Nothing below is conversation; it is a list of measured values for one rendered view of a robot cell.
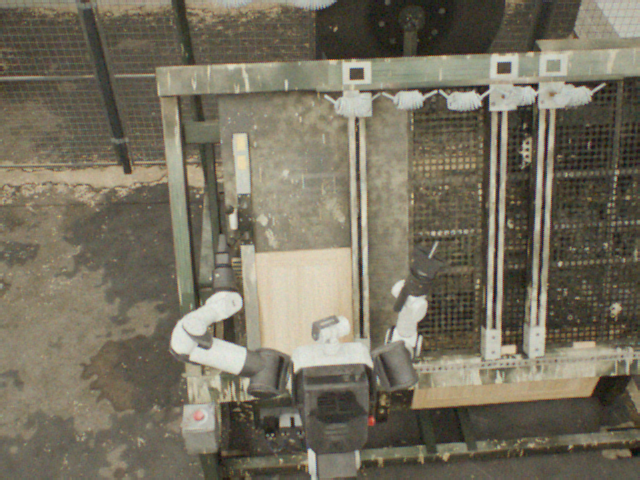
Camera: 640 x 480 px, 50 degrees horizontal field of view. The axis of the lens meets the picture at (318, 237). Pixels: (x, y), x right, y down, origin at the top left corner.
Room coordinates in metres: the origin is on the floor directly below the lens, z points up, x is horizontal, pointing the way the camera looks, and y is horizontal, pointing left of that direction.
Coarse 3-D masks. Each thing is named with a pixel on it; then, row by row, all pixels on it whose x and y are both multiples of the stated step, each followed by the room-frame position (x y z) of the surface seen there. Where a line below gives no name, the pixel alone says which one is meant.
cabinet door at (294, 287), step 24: (264, 264) 1.83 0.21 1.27; (288, 264) 1.83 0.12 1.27; (312, 264) 1.84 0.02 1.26; (336, 264) 1.84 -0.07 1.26; (264, 288) 1.78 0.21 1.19; (288, 288) 1.79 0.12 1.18; (312, 288) 1.79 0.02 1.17; (336, 288) 1.79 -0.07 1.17; (264, 312) 1.73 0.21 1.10; (288, 312) 1.74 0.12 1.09; (312, 312) 1.74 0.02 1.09; (336, 312) 1.74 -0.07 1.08; (264, 336) 1.68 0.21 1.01; (288, 336) 1.68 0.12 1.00
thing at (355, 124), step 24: (360, 96) 2.00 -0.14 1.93; (360, 120) 2.09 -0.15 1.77; (360, 144) 2.04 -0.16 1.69; (360, 168) 2.00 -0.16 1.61; (360, 192) 1.96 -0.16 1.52; (360, 216) 1.93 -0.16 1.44; (360, 240) 1.88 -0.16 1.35; (360, 264) 1.83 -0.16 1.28; (360, 288) 1.79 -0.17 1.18; (360, 312) 1.71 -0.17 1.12; (360, 336) 1.67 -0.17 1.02
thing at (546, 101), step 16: (544, 64) 2.19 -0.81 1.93; (560, 64) 2.20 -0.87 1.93; (544, 96) 2.14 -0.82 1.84; (560, 96) 2.06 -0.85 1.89; (544, 112) 2.14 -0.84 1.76; (544, 128) 2.14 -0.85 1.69; (544, 144) 2.11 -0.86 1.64; (544, 160) 2.07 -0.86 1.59; (544, 176) 2.04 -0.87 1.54; (544, 192) 2.00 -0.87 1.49; (544, 208) 1.96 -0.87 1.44; (544, 224) 1.93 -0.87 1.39; (528, 240) 1.93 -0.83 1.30; (544, 240) 1.89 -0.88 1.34; (528, 256) 1.90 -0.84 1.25; (544, 256) 1.86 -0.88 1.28; (528, 272) 1.86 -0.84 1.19; (544, 272) 1.83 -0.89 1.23; (528, 288) 1.82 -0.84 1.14; (544, 288) 1.79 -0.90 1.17; (528, 304) 1.78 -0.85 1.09; (544, 304) 1.76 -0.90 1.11; (528, 320) 1.74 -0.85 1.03; (544, 320) 1.73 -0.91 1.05; (528, 336) 1.70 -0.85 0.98; (544, 336) 1.69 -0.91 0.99; (528, 352) 1.66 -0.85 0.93
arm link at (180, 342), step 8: (192, 312) 1.45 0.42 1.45; (200, 312) 1.45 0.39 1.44; (208, 312) 1.47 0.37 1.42; (208, 320) 1.44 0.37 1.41; (176, 328) 1.37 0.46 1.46; (176, 336) 1.34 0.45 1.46; (184, 336) 1.32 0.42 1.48; (176, 344) 1.32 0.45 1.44; (184, 344) 1.31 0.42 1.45; (192, 344) 1.32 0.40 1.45; (176, 352) 1.31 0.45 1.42; (184, 352) 1.31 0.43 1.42
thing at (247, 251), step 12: (240, 180) 1.98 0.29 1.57; (240, 192) 1.95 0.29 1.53; (252, 252) 1.84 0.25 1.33; (252, 264) 1.81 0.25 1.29; (252, 276) 1.79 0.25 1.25; (252, 288) 1.76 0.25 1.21; (252, 300) 1.74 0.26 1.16; (252, 312) 1.71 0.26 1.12; (252, 324) 1.69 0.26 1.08; (252, 336) 1.66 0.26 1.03; (252, 348) 1.64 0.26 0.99
